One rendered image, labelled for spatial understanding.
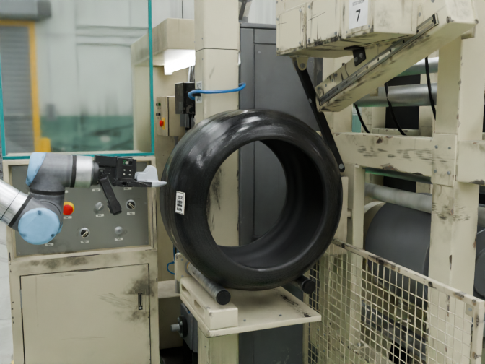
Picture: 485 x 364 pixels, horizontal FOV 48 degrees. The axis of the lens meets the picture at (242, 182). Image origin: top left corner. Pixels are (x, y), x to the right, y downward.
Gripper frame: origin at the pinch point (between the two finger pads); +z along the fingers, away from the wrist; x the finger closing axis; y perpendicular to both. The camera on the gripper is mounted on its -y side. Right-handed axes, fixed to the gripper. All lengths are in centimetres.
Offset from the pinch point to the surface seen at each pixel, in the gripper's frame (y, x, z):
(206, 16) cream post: 56, 26, 15
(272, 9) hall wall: 278, 876, 388
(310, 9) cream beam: 58, -3, 40
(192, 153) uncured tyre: 10.5, -8.0, 6.0
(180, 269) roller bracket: -31.6, 23.3, 14.6
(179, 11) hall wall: 244, 897, 203
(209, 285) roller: -29.3, -2.9, 17.1
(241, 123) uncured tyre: 20.3, -10.2, 18.9
